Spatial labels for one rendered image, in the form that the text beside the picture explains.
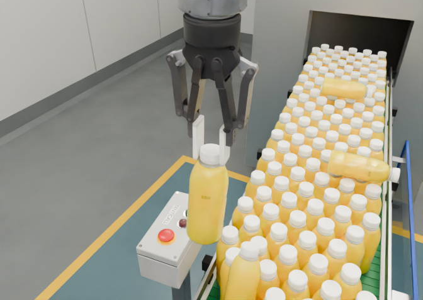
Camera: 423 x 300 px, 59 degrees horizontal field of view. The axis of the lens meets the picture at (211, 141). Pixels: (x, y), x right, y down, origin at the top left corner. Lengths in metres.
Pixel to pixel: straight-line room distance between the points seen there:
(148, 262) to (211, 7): 0.59
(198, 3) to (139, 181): 2.35
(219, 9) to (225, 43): 0.05
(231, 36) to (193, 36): 0.05
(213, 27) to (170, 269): 0.55
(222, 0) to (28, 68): 3.19
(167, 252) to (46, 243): 1.71
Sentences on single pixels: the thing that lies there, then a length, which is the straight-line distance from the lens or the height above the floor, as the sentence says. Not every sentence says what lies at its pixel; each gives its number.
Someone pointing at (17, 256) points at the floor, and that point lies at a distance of 2.50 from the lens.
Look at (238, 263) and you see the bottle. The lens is 0.81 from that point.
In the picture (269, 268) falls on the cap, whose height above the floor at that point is 1.08.
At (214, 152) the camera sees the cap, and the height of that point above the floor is 1.40.
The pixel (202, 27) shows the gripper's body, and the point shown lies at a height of 1.61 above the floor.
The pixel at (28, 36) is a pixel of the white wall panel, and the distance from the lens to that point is 3.55.
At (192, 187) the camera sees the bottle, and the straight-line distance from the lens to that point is 0.63.
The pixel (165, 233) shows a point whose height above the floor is 1.11.
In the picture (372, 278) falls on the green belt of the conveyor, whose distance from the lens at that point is 1.14.
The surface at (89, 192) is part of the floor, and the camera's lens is 2.75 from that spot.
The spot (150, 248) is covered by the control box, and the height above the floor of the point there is 1.10.
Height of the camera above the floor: 1.75
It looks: 34 degrees down
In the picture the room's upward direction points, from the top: straight up
